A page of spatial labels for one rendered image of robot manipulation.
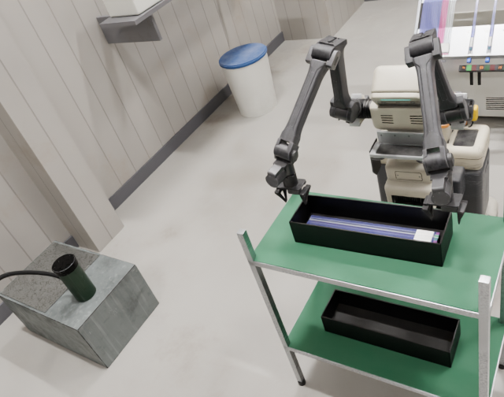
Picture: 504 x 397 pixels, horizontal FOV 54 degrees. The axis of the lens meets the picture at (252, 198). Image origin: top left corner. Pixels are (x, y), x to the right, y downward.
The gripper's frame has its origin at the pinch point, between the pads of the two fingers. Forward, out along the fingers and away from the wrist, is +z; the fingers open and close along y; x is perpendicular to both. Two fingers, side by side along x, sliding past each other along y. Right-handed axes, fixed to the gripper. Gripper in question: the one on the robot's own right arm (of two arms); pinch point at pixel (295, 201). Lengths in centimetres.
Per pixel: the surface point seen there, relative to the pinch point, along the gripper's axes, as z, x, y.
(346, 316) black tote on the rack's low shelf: 74, 3, 8
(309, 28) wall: 89, 402, -182
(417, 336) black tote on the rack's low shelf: 73, 1, 43
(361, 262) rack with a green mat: 14.9, -12.8, 29.1
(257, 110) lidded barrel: 99, 231, -168
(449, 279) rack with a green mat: 15, -13, 60
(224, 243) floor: 109, 65, -112
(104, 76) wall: 9, 132, -236
